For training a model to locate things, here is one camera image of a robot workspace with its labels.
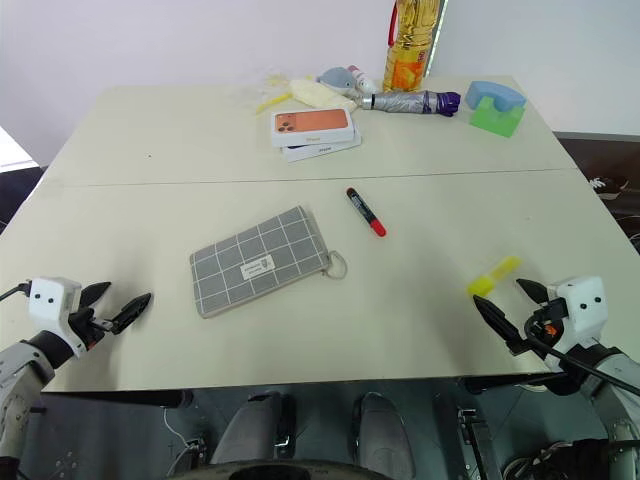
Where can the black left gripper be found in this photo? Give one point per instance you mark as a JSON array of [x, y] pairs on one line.
[[87, 325]]

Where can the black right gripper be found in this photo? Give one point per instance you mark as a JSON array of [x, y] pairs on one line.
[[542, 320]]

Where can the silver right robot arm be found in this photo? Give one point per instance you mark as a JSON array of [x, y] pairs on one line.
[[617, 385]]

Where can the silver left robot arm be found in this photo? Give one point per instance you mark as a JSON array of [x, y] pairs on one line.
[[20, 372]]

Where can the grey checked pouch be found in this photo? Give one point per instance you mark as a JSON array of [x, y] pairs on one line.
[[255, 262]]

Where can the yellow highlighter pen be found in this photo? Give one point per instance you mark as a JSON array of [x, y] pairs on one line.
[[487, 280]]

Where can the red black marker pen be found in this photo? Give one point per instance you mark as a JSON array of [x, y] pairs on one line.
[[364, 210]]

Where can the white board edge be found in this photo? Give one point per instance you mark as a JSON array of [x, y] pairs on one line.
[[15, 150]]

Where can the green foam block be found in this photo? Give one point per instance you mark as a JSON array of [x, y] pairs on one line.
[[495, 120]]

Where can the grey rounded shape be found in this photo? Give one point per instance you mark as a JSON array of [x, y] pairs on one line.
[[382, 435], [252, 430]]

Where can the blue curved foam block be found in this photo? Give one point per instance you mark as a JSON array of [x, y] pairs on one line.
[[492, 92]]

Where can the silver purple folded umbrella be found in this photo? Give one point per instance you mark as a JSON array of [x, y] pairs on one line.
[[405, 102]]

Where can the white flat phone box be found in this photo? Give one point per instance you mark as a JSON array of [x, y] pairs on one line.
[[325, 150]]

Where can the yellow plastic stick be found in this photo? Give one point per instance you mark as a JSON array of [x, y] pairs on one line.
[[272, 101]]

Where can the orange phone picture box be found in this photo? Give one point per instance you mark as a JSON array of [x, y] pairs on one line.
[[312, 124]]

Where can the yellow cooking oil bottle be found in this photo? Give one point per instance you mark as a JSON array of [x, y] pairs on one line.
[[410, 55]]

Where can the cream soft pouch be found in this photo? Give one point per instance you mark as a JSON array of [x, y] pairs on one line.
[[320, 95]]

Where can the grey shark plush toy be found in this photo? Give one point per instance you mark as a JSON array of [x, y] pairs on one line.
[[337, 80]]

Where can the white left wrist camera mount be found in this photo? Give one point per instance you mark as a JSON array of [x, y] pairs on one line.
[[50, 300]]

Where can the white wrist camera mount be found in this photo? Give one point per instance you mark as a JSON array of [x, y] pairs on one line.
[[580, 305], [50, 300]]

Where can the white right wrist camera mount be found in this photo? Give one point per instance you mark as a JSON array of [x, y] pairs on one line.
[[580, 305]]

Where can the black table frame bar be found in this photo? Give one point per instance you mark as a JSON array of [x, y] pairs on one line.
[[115, 399]]

